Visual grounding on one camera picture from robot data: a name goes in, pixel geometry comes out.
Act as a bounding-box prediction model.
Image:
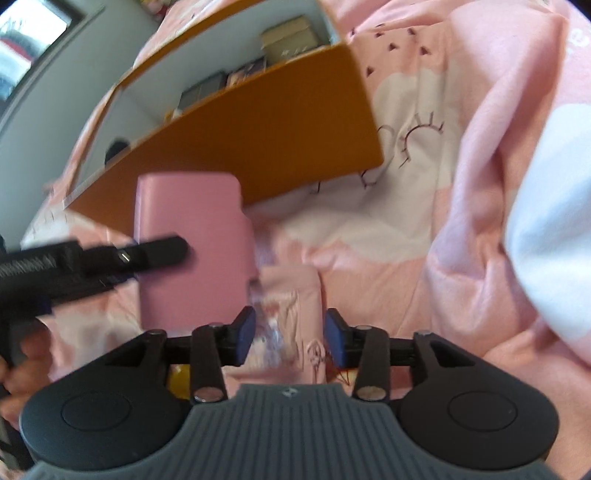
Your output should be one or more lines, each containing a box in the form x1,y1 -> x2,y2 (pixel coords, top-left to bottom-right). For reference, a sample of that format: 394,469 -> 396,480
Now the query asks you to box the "floral printed card box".
226,57 -> 266,88

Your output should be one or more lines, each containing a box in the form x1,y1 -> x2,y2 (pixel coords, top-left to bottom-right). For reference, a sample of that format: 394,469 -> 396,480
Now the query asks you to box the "dark grey gift box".
177,71 -> 228,111

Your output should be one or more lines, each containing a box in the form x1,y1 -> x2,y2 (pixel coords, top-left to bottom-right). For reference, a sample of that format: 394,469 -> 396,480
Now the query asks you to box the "pink glasses case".
134,172 -> 257,335

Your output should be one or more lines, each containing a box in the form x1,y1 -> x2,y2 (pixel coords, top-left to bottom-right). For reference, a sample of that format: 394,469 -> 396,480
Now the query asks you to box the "person's left hand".
1,323 -> 53,430

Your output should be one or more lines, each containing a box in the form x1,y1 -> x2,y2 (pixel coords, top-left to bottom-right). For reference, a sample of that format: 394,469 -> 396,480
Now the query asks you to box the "small gold box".
259,16 -> 329,66

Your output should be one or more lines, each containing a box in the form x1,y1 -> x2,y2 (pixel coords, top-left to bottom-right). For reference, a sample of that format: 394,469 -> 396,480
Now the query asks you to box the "orange cardboard storage box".
65,1 -> 384,235

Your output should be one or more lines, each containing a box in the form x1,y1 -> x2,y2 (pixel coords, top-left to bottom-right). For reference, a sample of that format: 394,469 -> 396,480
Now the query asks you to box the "pink patterned bed duvet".
18,0 -> 591,480

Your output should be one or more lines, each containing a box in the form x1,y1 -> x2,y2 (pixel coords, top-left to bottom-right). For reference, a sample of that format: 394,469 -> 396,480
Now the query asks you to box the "yellow tape measure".
166,364 -> 190,400

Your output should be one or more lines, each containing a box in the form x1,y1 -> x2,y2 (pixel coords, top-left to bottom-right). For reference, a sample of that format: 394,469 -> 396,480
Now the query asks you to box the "window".
0,0 -> 84,110

